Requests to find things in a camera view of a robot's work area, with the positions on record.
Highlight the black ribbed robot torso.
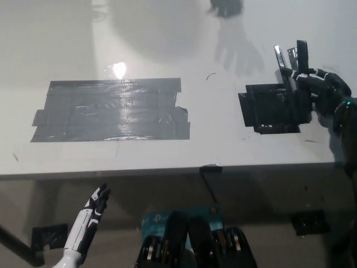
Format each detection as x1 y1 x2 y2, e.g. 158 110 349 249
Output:
135 210 258 268

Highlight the black tape square mark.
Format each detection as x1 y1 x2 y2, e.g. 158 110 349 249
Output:
238 83 311 136

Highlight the dark person hand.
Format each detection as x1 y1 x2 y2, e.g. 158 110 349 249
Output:
205 0 244 18

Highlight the thin black cable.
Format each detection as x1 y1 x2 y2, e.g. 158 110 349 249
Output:
201 171 219 203

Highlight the black stapler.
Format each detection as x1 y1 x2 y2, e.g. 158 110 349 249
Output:
273 40 312 124

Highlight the teal router box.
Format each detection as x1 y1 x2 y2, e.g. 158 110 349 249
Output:
141 205 224 251

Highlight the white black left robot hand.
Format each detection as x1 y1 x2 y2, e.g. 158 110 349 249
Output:
63 183 112 253

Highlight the black metal table leg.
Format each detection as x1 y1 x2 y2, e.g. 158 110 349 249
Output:
0 223 46 266

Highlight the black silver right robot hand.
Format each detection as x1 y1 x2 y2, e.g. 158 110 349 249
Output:
288 66 353 118

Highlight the large grey tape patch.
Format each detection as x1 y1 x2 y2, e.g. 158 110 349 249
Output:
30 78 191 143

